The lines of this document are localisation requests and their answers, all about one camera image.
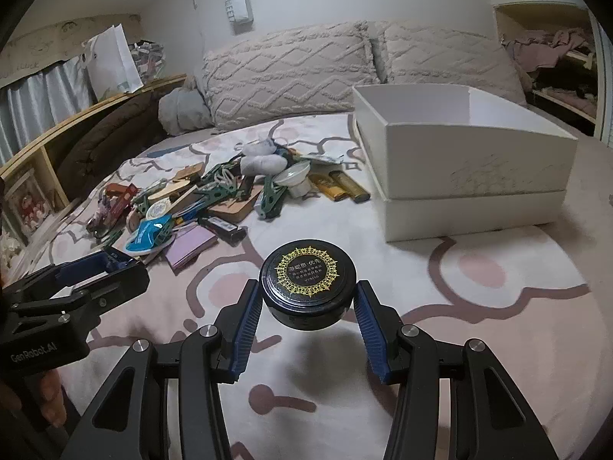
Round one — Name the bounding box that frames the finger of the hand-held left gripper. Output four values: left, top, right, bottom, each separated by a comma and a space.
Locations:
10, 250, 120, 294
10, 261, 151, 308

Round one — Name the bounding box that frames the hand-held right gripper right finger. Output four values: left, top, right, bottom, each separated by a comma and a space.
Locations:
353, 279, 561, 460

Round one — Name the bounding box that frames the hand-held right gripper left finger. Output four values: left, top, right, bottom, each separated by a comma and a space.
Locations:
72, 278, 264, 460

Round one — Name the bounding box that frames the long wooden block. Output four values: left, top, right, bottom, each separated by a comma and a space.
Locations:
136, 242, 169, 267

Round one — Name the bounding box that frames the purple notebook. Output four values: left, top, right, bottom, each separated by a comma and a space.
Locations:
164, 224, 217, 270

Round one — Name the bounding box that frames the black round tin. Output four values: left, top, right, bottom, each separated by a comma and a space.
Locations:
259, 241, 359, 331

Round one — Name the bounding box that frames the white cardboard box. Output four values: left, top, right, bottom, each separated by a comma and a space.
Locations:
353, 115, 569, 243
352, 83, 580, 199

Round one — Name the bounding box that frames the person's left hand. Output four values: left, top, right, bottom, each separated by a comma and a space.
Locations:
37, 370, 68, 430

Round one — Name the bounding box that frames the blue plastic packet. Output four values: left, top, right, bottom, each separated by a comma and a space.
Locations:
125, 217, 177, 256

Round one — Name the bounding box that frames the red snack packet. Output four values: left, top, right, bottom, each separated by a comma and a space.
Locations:
98, 183, 141, 231

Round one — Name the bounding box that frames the white round tin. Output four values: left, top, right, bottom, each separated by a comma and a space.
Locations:
145, 199, 174, 222

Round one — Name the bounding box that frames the framed picture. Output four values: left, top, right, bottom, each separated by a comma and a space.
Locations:
6, 168, 54, 243

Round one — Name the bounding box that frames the black lighter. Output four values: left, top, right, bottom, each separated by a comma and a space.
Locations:
198, 215, 248, 243

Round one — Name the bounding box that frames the brown board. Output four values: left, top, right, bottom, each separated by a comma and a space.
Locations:
207, 184, 270, 224

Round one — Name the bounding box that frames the large green plastic clip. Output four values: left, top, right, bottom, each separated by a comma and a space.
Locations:
192, 187, 240, 212

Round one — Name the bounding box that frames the cork piece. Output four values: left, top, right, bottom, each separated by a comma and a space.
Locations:
173, 163, 206, 184

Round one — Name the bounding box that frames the brown blanket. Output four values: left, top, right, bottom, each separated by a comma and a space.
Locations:
56, 87, 192, 204

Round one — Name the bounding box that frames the gold lighter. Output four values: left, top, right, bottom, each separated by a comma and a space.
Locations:
332, 171, 371, 203
309, 171, 346, 202

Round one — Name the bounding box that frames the white open cardboard box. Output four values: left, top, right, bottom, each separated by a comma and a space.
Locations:
353, 115, 569, 243

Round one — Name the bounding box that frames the white round dish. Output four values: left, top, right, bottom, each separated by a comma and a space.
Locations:
279, 163, 313, 198

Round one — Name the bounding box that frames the white cotton wad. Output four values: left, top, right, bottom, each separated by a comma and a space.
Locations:
238, 138, 289, 176

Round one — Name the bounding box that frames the white blue tube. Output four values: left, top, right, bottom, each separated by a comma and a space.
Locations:
299, 152, 346, 168

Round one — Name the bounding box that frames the grey cloth bundle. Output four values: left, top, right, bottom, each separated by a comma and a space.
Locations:
158, 77, 215, 136

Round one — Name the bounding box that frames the grey curtain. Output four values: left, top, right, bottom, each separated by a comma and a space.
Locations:
0, 55, 94, 164

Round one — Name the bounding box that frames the white paper bag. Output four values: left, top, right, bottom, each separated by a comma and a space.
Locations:
85, 24, 144, 102

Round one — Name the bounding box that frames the stack of colourful packets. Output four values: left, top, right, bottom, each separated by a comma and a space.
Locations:
129, 41, 166, 80

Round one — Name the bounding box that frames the beige textured pillow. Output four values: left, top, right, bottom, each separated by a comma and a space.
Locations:
201, 21, 381, 132
371, 20, 528, 106

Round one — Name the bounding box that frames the wooden closet shelf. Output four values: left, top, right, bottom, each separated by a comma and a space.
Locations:
493, 2, 600, 136

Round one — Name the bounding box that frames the dark clothes pile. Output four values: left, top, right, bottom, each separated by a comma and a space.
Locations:
531, 69, 599, 116

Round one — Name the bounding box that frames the pink clothes pile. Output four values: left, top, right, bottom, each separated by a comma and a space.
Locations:
503, 29, 599, 72

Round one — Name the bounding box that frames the white hanging wall pouch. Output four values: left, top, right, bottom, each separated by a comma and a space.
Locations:
221, 0, 254, 35

